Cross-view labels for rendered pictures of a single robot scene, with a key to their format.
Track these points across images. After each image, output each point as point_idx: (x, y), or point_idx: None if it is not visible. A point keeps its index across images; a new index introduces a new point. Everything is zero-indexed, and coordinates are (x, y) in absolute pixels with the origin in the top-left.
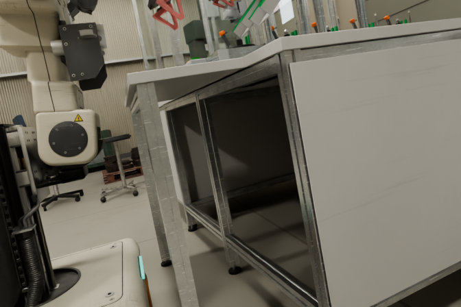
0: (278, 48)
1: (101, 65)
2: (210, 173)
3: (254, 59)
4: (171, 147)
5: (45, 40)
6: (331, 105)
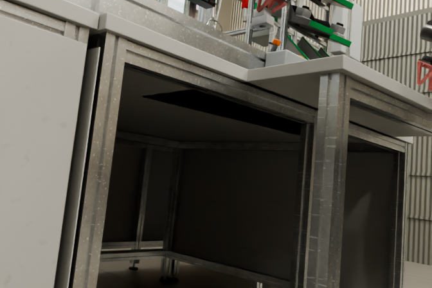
0: (412, 141)
1: None
2: (308, 238)
3: (400, 137)
4: (85, 190)
5: None
6: (384, 177)
